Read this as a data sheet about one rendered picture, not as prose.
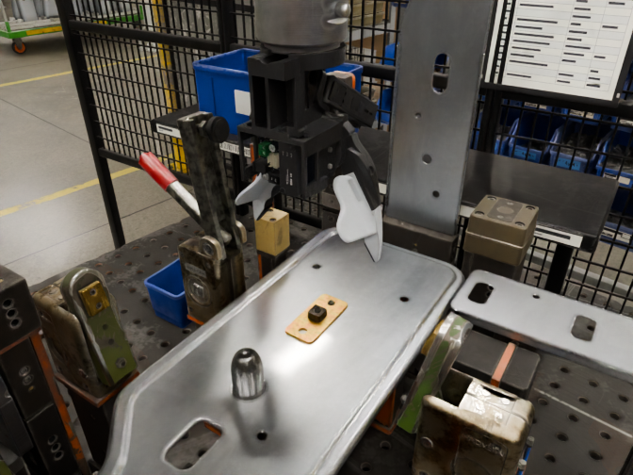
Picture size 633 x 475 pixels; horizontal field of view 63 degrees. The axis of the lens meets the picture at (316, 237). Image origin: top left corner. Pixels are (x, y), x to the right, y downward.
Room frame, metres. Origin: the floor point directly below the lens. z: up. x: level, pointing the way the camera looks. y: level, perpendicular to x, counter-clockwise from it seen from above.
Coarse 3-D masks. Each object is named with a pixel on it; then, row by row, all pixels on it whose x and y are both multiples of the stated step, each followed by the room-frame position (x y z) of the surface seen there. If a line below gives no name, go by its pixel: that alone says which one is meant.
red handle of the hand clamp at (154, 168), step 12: (144, 156) 0.60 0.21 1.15; (144, 168) 0.60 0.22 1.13; (156, 168) 0.59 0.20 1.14; (156, 180) 0.59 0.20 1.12; (168, 180) 0.58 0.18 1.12; (168, 192) 0.58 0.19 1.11; (180, 192) 0.58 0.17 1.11; (180, 204) 0.57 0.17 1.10; (192, 204) 0.57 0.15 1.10; (192, 216) 0.56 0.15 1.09; (228, 240) 0.54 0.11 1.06
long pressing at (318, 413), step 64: (320, 256) 0.60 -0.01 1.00; (384, 256) 0.60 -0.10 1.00; (256, 320) 0.46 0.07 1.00; (384, 320) 0.46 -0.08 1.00; (128, 384) 0.37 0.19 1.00; (192, 384) 0.37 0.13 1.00; (320, 384) 0.37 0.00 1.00; (384, 384) 0.37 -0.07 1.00; (128, 448) 0.29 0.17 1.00; (256, 448) 0.29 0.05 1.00; (320, 448) 0.29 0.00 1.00
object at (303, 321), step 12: (324, 300) 0.50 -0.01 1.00; (336, 300) 0.50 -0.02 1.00; (312, 312) 0.47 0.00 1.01; (324, 312) 0.47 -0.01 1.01; (336, 312) 0.48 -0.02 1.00; (300, 324) 0.45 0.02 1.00; (312, 324) 0.45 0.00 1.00; (324, 324) 0.45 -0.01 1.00; (300, 336) 0.43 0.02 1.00; (312, 336) 0.43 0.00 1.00
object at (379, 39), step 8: (384, 8) 3.16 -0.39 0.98; (384, 16) 3.16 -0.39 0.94; (360, 40) 3.26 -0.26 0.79; (368, 40) 3.22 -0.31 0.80; (376, 40) 3.19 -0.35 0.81; (368, 48) 3.22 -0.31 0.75; (376, 48) 3.19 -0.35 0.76; (376, 56) 3.65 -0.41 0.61; (376, 80) 3.65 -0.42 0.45; (376, 88) 3.50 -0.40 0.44; (376, 96) 3.30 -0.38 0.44; (376, 128) 3.17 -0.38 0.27
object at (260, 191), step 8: (256, 176) 0.50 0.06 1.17; (256, 184) 0.47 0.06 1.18; (264, 184) 0.48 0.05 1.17; (272, 184) 0.49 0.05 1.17; (240, 192) 0.46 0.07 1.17; (248, 192) 0.46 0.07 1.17; (256, 192) 0.48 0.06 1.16; (264, 192) 0.49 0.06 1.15; (272, 192) 0.49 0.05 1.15; (240, 200) 0.46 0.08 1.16; (248, 200) 0.48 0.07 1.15; (256, 200) 0.50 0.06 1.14; (264, 200) 0.49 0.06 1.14; (272, 200) 0.51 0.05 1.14; (256, 208) 0.50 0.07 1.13; (264, 208) 0.49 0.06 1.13; (256, 216) 0.50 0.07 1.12
